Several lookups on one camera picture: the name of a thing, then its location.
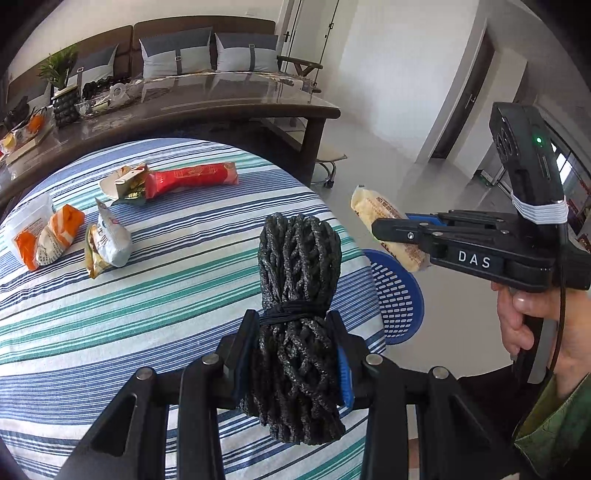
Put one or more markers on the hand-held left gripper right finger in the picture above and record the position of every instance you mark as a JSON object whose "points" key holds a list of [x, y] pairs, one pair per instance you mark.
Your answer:
{"points": [[344, 374]]}

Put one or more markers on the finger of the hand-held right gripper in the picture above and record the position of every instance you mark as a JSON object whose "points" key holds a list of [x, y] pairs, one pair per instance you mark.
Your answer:
{"points": [[401, 233], [461, 224]]}

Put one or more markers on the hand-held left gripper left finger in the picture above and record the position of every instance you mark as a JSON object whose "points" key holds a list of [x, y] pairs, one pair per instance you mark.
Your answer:
{"points": [[244, 355]]}

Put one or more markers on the yellow snack packet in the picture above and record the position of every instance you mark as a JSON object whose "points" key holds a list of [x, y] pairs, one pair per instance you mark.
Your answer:
{"points": [[374, 207]]}

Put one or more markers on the blue plastic wastebasket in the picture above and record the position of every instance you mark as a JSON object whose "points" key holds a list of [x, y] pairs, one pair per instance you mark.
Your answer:
{"points": [[399, 300]]}

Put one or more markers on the green snack wrapper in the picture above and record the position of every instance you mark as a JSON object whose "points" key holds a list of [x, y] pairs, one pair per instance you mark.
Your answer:
{"points": [[134, 196]]}

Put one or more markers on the person's right forearm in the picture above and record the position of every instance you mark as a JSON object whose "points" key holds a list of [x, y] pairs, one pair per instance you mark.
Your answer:
{"points": [[558, 424]]}

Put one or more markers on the person's right hand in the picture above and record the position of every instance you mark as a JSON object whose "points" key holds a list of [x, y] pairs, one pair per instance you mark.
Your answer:
{"points": [[517, 318]]}

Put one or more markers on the round stool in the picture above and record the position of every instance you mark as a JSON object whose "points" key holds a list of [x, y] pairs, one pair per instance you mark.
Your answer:
{"points": [[328, 159]]}

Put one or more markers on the round striped table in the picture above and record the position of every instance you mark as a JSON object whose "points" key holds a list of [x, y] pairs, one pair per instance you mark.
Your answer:
{"points": [[161, 286]]}

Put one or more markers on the dark brown door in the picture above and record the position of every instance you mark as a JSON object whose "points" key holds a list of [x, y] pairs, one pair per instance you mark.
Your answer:
{"points": [[466, 101]]}

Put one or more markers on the silver white snack bag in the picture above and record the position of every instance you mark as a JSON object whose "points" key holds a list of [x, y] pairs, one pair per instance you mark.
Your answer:
{"points": [[108, 240]]}

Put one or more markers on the long red wrapper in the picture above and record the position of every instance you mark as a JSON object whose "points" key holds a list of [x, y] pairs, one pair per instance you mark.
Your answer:
{"points": [[194, 177]]}

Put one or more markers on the wooden armchair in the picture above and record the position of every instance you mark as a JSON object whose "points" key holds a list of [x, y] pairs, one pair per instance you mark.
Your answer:
{"points": [[300, 67]]}

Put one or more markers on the orange and white wrapper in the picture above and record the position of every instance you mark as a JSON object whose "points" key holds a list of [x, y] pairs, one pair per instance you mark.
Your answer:
{"points": [[55, 235]]}

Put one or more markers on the white door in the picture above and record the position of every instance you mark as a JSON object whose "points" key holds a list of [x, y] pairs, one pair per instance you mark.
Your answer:
{"points": [[291, 27]]}

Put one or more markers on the dark coffee table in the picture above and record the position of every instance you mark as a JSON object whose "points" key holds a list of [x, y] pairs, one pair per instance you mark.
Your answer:
{"points": [[207, 101]]}

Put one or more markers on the grey blue pillow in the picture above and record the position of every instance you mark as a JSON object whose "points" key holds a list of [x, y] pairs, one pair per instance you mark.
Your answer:
{"points": [[97, 64], [247, 53], [175, 53]]}

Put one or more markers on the white plastic box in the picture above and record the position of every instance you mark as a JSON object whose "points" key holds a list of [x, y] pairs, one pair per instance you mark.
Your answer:
{"points": [[27, 217]]}

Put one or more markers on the glass tray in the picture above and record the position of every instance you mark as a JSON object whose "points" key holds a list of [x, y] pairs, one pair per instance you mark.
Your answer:
{"points": [[104, 104]]}

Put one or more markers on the white tape roll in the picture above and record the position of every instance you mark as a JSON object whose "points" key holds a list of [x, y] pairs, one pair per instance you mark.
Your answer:
{"points": [[119, 91]]}

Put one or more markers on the beige book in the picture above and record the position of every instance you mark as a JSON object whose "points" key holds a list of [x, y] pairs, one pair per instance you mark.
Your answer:
{"points": [[32, 145]]}

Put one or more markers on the black bubble vase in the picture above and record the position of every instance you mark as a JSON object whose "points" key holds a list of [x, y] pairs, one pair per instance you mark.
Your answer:
{"points": [[65, 108]]}

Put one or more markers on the glass fruit bowl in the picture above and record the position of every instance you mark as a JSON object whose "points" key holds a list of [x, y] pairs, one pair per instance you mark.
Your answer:
{"points": [[23, 131]]}

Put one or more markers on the brown sofa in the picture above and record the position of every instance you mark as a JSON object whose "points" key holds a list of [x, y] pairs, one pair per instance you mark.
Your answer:
{"points": [[124, 37]]}

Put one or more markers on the green potted plant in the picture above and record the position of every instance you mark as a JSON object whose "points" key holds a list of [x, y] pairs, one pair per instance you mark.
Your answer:
{"points": [[57, 67]]}

